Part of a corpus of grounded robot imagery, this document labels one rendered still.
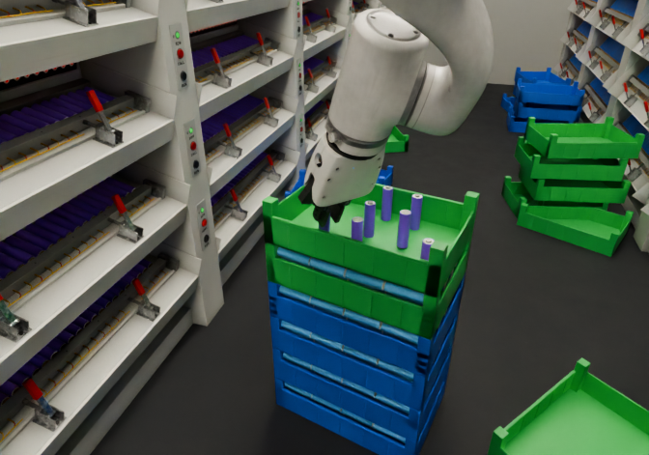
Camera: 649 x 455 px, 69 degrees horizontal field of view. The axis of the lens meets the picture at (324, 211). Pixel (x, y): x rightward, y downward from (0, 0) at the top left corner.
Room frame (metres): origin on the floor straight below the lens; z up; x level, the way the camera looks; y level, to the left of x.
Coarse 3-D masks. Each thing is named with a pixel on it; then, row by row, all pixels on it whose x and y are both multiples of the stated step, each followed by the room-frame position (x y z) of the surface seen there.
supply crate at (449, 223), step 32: (416, 192) 0.75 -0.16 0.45; (288, 224) 0.65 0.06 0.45; (384, 224) 0.73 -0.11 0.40; (448, 224) 0.72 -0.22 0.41; (320, 256) 0.62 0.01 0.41; (352, 256) 0.59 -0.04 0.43; (384, 256) 0.57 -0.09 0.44; (416, 256) 0.62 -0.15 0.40; (448, 256) 0.55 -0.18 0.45; (416, 288) 0.54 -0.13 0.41
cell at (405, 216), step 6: (402, 210) 0.66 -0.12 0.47; (402, 216) 0.65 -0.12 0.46; (408, 216) 0.64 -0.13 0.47; (402, 222) 0.65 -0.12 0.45; (408, 222) 0.64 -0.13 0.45; (402, 228) 0.64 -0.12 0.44; (408, 228) 0.64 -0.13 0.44; (402, 234) 0.64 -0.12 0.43; (408, 234) 0.65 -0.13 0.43; (402, 240) 0.64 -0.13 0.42; (408, 240) 0.65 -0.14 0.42; (402, 246) 0.64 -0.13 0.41
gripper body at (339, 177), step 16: (320, 144) 0.58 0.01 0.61; (320, 160) 0.58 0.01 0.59; (336, 160) 0.56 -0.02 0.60; (352, 160) 0.57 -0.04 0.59; (368, 160) 0.58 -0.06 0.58; (320, 176) 0.57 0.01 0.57; (336, 176) 0.57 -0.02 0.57; (352, 176) 0.58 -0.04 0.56; (368, 176) 0.60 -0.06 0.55; (320, 192) 0.57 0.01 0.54; (336, 192) 0.59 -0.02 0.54; (352, 192) 0.60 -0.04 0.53; (368, 192) 0.63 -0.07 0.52
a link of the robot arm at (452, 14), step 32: (384, 0) 0.45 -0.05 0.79; (416, 0) 0.43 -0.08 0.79; (448, 0) 0.44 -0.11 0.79; (480, 0) 0.48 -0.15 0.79; (448, 32) 0.44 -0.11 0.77; (480, 32) 0.46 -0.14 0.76; (448, 64) 0.47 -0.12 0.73; (480, 64) 0.46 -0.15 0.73; (448, 96) 0.49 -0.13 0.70; (480, 96) 0.50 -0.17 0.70; (416, 128) 0.53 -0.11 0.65; (448, 128) 0.51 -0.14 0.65
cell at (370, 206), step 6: (366, 204) 0.68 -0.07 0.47; (372, 204) 0.68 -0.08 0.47; (366, 210) 0.68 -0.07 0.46; (372, 210) 0.68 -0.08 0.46; (366, 216) 0.68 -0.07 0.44; (372, 216) 0.68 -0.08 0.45; (366, 222) 0.68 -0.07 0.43; (372, 222) 0.68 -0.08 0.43; (366, 228) 0.68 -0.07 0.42; (372, 228) 0.68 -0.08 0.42; (366, 234) 0.68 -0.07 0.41; (372, 234) 0.68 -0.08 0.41
